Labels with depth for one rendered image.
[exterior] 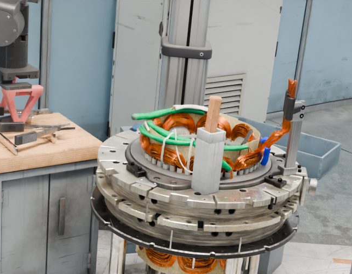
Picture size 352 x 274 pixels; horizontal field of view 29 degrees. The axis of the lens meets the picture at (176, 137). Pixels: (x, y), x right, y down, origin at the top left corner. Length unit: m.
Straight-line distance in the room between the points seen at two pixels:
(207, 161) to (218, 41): 2.58
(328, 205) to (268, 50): 0.90
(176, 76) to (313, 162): 0.40
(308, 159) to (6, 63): 0.55
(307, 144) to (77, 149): 0.47
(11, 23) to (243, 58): 2.63
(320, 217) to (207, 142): 2.72
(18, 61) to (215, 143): 0.42
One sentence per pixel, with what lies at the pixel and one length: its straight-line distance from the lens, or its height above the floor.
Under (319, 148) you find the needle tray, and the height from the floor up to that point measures 1.04.
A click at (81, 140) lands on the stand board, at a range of 1.19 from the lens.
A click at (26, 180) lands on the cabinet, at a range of 1.14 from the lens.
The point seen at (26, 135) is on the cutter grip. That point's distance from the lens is 1.12.
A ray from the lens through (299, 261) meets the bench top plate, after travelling 1.48.
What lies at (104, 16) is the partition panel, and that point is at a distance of 3.65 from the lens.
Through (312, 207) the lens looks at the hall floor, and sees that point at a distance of 3.70.
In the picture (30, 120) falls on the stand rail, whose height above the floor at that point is 1.08.
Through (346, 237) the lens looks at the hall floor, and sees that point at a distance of 3.46.
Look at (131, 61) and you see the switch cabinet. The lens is 3.49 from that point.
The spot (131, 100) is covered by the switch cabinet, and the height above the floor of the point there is 0.47.
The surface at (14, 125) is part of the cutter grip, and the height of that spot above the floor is 1.09.
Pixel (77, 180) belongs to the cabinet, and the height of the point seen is 1.00.
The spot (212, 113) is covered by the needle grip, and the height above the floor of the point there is 1.21.
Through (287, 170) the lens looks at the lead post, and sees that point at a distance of 1.05.
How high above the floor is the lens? 1.48
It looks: 19 degrees down
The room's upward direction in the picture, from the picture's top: 6 degrees clockwise
